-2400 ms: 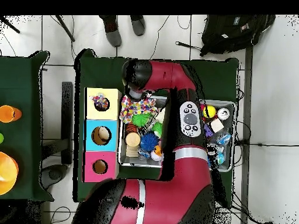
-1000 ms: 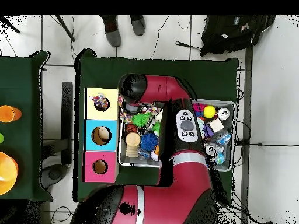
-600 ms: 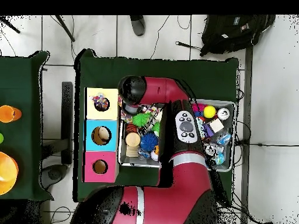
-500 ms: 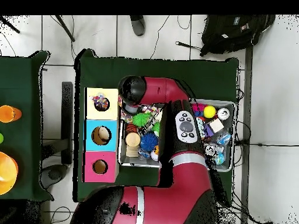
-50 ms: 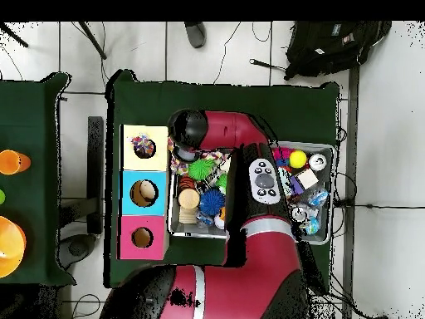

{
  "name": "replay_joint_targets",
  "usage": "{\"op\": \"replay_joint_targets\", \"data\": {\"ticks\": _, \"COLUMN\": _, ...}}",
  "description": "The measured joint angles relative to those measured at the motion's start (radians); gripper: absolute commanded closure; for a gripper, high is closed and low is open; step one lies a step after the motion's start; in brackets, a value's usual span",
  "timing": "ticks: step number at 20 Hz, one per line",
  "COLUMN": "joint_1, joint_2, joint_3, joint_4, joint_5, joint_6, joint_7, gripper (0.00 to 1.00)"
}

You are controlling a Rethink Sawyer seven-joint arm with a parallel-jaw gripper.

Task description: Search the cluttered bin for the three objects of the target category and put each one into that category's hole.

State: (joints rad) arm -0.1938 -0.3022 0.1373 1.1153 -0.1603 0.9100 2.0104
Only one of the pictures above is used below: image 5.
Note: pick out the silver drink can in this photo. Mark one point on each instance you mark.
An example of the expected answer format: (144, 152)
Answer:
(299, 214)

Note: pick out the person's foot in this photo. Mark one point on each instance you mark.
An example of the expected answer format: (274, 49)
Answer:
(195, 33)

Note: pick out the orange plastic bowl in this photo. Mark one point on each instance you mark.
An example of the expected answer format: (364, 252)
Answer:
(10, 246)

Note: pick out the white patterned cloth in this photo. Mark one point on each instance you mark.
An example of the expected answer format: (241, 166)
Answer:
(142, 145)

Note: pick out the clear mesh bin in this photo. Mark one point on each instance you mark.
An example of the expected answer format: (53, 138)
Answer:
(192, 229)

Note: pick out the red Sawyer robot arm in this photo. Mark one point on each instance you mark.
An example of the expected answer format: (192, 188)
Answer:
(265, 266)

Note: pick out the wooden box with three holes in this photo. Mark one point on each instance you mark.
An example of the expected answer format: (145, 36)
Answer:
(127, 199)

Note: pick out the blue spiky ball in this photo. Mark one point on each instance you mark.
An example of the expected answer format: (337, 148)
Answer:
(212, 202)

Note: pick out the small green ball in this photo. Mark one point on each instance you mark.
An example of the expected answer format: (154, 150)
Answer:
(2, 197)

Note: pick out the polka-dot cloth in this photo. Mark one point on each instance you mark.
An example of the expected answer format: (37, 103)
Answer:
(178, 156)

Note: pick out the grey round base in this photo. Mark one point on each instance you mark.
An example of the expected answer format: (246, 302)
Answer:
(76, 249)

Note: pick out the dark green side tablecloth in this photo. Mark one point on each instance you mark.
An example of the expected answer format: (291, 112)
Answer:
(40, 133)

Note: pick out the black tripod leg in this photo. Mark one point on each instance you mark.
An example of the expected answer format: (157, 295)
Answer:
(93, 40)
(14, 36)

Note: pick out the orange plastic cup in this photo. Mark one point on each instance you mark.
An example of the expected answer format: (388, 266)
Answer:
(13, 162)

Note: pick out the green spiky ball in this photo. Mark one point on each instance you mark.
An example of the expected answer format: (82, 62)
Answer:
(200, 169)

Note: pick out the black backpack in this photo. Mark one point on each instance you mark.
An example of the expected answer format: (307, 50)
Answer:
(332, 46)

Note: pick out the tan round wooden block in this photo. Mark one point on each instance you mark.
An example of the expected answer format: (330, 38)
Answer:
(189, 198)

